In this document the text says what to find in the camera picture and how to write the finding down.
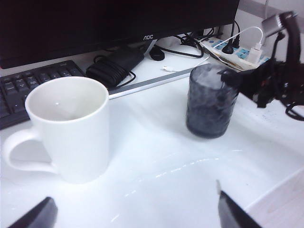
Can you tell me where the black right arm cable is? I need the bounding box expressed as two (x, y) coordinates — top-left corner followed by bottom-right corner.
(282, 80), (304, 120)

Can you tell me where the white ceramic mug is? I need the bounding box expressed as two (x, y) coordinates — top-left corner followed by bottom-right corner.
(3, 76), (110, 184)

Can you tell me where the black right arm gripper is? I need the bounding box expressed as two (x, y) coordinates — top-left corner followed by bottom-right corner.
(218, 60), (293, 108)

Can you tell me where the round black disc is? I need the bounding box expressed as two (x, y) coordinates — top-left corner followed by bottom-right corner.
(149, 46), (165, 62)

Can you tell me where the folded paper booklet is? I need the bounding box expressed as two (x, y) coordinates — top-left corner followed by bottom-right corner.
(208, 50), (253, 71)

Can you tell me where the black AOC computer monitor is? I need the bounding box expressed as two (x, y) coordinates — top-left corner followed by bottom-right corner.
(0, 0), (240, 70)

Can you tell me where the white charger cable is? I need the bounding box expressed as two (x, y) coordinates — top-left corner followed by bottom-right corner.
(213, 26), (265, 48)

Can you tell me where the black power adapter brick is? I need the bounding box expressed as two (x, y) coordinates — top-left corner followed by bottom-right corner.
(85, 47), (146, 88)

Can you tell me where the black computer keyboard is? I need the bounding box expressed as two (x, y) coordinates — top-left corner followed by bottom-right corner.
(0, 60), (86, 130)

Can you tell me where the white blue power strip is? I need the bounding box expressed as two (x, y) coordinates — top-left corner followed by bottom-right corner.
(200, 35), (272, 71)

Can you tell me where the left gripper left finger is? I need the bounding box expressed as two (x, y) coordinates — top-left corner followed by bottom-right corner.
(7, 196), (58, 228)

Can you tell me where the black power plug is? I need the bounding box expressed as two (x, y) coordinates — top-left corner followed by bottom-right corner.
(221, 35), (235, 55)

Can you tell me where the black monitor cable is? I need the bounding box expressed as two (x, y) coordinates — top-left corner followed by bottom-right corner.
(175, 20), (241, 58)

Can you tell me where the white raised desk board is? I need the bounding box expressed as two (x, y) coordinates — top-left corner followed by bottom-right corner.
(0, 68), (304, 228)

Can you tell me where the white USB charger plug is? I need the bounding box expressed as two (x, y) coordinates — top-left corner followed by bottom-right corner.
(248, 43), (264, 65)

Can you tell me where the black textured glass cup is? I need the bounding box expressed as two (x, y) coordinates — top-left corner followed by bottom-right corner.
(185, 64), (239, 139)

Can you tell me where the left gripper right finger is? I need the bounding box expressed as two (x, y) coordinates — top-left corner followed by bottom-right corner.
(215, 180), (262, 228)

